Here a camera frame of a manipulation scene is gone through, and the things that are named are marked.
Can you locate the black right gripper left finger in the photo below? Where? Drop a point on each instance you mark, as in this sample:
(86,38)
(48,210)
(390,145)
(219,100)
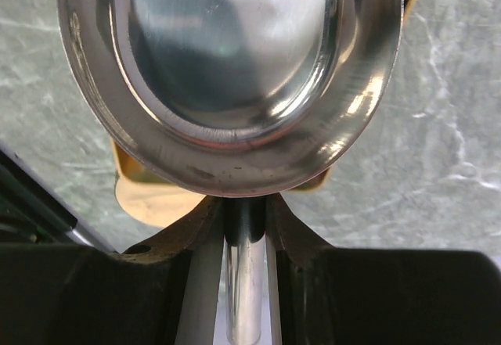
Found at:
(172,280)

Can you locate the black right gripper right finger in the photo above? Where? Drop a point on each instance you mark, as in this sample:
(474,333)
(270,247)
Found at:
(298,296)

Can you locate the gold tin of star candies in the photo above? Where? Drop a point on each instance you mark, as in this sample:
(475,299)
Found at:
(129,169)

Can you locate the silver metal scoop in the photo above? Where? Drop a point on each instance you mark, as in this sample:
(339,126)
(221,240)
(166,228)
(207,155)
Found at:
(233,98)

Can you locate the gold round jar lid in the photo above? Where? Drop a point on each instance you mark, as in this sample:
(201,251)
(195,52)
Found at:
(155,204)

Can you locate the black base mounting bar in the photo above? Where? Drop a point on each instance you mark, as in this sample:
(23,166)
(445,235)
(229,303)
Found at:
(34,212)

